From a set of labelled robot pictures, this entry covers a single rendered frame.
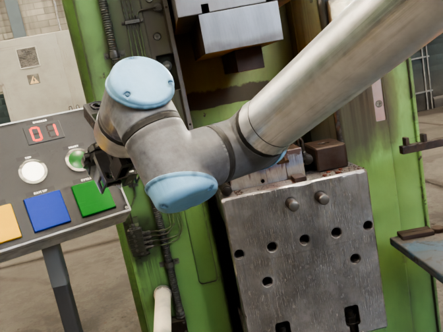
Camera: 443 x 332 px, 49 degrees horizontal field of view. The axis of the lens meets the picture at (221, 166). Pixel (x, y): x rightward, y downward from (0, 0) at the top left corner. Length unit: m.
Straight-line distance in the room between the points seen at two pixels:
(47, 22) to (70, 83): 1.12
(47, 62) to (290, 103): 6.01
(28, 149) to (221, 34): 0.53
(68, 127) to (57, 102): 5.36
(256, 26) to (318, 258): 0.61
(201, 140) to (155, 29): 0.74
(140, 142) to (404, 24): 0.35
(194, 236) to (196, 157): 0.80
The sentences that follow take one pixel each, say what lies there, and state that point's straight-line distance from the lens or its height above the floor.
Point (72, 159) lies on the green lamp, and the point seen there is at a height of 1.09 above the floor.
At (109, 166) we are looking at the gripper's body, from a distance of 0.85.
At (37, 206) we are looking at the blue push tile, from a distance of 1.07.
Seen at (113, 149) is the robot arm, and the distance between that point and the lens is 0.77.
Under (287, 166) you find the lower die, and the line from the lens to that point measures 1.27.
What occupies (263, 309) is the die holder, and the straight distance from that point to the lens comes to 1.31.
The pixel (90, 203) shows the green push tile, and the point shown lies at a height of 1.00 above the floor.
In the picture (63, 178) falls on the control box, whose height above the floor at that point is 1.06.
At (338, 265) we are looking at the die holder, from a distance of 1.32.
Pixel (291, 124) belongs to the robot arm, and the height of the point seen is 1.14.
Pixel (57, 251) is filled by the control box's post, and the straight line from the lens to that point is 1.21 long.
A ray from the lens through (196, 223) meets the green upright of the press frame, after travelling 1.42.
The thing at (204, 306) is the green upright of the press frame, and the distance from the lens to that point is 1.51.
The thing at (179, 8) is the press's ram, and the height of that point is 1.39.
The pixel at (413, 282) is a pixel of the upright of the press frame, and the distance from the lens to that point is 1.68.
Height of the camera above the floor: 1.22
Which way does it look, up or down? 11 degrees down
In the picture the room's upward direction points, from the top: 11 degrees counter-clockwise
